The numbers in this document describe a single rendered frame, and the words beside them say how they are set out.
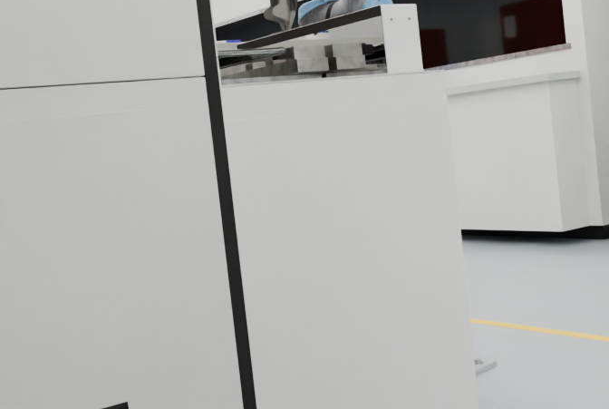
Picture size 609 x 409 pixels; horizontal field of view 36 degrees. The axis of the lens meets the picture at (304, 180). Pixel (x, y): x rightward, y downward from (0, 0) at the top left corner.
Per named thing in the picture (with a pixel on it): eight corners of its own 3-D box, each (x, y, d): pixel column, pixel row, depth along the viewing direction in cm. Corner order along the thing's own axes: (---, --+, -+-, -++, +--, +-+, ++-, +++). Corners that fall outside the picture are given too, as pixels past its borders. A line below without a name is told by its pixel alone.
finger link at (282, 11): (270, 34, 217) (265, -6, 217) (291, 33, 221) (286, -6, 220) (277, 32, 215) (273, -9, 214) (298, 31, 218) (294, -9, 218)
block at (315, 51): (294, 59, 195) (293, 44, 195) (285, 61, 198) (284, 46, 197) (325, 57, 199) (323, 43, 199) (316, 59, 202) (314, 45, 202)
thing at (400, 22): (389, 75, 185) (381, 4, 184) (243, 102, 230) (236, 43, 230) (424, 73, 190) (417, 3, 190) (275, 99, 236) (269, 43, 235)
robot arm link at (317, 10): (319, 51, 264) (314, 2, 262) (358, 45, 255) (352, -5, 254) (292, 53, 255) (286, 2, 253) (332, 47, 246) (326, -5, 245)
